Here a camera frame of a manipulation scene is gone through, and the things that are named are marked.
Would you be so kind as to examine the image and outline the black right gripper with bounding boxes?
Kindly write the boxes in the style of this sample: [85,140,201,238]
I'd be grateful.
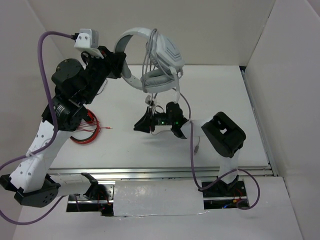
[134,105,176,133]

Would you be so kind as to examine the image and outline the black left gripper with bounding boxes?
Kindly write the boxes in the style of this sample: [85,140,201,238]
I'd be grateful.
[80,45,126,105]

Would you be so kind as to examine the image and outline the grey headphone cable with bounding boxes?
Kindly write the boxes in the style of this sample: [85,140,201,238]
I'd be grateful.
[141,27,202,155]

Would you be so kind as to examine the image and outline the white over-ear headphones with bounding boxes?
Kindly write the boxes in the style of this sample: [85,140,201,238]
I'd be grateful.
[114,27,185,103]

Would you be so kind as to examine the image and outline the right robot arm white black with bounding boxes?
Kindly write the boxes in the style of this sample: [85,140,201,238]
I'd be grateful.
[133,102,246,196]

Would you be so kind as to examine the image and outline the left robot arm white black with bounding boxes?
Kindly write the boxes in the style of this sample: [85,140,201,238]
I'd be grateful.
[0,46,126,208]

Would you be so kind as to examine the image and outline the red black headphones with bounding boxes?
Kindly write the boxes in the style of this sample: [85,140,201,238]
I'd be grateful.
[69,108,112,145]

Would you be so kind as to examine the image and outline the white foil-covered panel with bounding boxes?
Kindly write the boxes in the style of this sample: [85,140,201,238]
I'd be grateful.
[113,180,205,217]

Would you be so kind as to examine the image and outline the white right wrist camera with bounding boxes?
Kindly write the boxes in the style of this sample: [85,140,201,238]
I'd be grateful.
[144,95,157,108]

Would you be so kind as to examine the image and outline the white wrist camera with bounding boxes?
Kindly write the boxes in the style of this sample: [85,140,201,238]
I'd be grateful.
[144,95,157,108]
[74,28,104,59]

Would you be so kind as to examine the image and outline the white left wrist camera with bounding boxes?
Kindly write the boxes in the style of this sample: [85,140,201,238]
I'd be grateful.
[74,28,104,59]

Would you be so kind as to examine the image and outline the front aluminium rail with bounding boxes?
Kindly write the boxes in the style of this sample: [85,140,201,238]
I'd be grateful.
[48,166,274,181]

